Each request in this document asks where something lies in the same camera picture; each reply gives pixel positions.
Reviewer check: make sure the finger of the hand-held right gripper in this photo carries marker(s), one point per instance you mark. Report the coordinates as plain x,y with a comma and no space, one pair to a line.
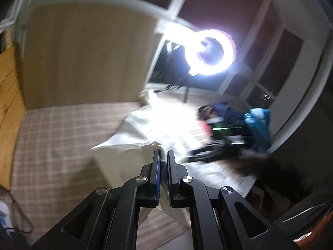
208,148
205,159

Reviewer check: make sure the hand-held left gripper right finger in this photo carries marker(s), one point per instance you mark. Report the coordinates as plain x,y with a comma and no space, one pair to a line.
170,177

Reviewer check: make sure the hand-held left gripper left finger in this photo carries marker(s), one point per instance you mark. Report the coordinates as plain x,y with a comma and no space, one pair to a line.
157,177

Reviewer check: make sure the white shirt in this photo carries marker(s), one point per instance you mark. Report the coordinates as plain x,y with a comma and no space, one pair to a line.
145,125

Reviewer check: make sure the person's right forearm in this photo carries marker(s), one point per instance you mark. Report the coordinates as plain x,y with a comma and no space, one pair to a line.
273,172

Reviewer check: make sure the pink garment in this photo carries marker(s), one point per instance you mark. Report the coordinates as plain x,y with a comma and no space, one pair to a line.
206,127

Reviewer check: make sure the blue jacket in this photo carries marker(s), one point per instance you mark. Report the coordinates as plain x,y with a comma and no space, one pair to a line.
260,132

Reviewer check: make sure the navy garment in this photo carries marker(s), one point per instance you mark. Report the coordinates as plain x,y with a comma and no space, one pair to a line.
226,112

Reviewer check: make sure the brown garment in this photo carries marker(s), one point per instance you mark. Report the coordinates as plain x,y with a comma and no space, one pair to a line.
204,113

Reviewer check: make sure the person's black jacket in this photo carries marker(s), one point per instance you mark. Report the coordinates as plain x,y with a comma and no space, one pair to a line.
294,213

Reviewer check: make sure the plaid blanket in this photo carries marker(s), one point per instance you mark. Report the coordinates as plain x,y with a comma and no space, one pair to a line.
52,148

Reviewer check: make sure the orange knit cloth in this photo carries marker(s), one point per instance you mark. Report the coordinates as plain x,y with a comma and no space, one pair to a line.
312,233

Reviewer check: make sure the light wood panel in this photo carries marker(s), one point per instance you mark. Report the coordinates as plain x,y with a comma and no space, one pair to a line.
91,57

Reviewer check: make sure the pine plank board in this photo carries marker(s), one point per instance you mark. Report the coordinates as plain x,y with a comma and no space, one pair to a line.
10,109

